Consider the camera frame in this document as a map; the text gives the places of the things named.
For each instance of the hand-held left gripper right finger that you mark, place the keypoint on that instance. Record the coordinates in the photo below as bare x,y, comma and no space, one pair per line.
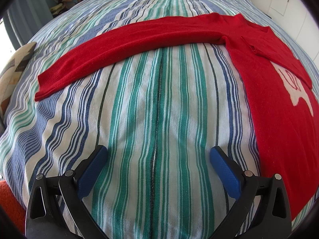
225,171

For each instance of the patterned pillow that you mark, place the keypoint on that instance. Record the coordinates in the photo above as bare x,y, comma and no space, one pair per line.
15,67

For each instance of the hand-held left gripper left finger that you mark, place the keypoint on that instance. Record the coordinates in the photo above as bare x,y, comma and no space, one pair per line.
92,171

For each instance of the white wardrobe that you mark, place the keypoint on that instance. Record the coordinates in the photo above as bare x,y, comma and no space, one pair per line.
296,12

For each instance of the blue curtain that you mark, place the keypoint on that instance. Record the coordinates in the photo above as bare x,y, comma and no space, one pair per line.
27,20

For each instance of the striped bed cover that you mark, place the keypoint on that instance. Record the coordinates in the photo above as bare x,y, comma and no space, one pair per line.
154,104

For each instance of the red sweater with rabbit print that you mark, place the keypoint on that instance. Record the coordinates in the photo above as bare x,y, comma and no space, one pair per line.
274,109

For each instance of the orange fuzzy rug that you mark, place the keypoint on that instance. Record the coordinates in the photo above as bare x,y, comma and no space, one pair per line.
10,204

